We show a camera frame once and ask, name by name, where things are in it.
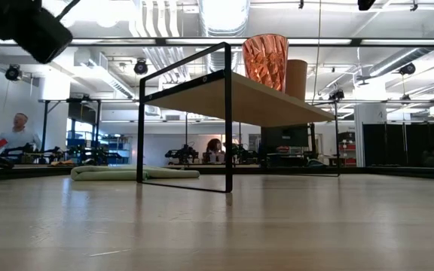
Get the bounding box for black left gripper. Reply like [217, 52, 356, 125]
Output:
[0, 0, 74, 78]

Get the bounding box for brown plain cup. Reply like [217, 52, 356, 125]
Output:
[285, 59, 309, 102]

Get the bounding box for black overhead beam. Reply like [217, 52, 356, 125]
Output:
[0, 36, 434, 48]

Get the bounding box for blue storage rack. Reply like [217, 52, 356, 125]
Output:
[66, 129, 131, 165]

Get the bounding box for green folded cloth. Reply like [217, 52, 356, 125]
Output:
[70, 164, 200, 181]

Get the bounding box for red faceted glass cup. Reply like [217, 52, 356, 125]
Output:
[241, 33, 290, 93]

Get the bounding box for black monitor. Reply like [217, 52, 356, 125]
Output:
[261, 126, 310, 169]

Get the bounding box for red storage bins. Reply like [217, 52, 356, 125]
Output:
[339, 141, 357, 166]

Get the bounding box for black room partition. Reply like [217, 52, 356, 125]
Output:
[362, 114, 434, 169]

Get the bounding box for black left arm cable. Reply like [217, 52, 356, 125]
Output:
[55, 0, 81, 20]

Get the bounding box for silver ventilation duct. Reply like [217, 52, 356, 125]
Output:
[197, 0, 251, 72]

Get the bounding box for wooden shelf with black frame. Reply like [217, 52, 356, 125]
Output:
[136, 41, 341, 193]

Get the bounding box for black metal table frame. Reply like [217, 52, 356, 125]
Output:
[0, 165, 434, 181]

